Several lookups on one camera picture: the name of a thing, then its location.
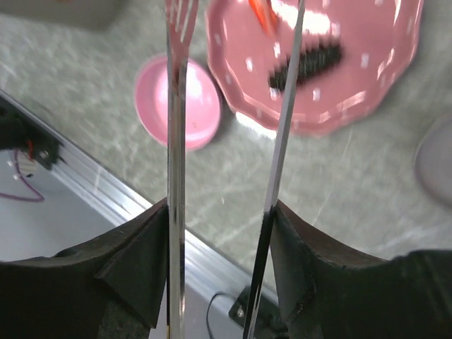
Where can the grey round lid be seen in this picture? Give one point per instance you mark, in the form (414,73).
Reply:
(432,163)

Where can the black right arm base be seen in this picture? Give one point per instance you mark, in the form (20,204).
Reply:
(19,131)

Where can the metal serving tongs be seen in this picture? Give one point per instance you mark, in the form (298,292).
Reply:
(180,22)

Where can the dark toy sea cucumber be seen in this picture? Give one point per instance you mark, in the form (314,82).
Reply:
(312,62)

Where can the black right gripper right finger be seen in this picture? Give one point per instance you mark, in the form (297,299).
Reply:
(327,289)

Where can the aluminium frame rail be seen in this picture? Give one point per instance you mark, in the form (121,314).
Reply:
(207,272)

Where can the pink round lid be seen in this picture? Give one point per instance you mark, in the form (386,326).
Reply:
(203,105)

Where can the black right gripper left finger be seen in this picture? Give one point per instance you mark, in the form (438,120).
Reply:
(108,287)

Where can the pink dotted plate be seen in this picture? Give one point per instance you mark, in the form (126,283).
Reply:
(352,53)

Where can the orange toy shrimp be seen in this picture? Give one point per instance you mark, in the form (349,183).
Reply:
(265,15)

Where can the grey cylindrical container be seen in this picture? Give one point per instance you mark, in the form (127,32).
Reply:
(87,14)

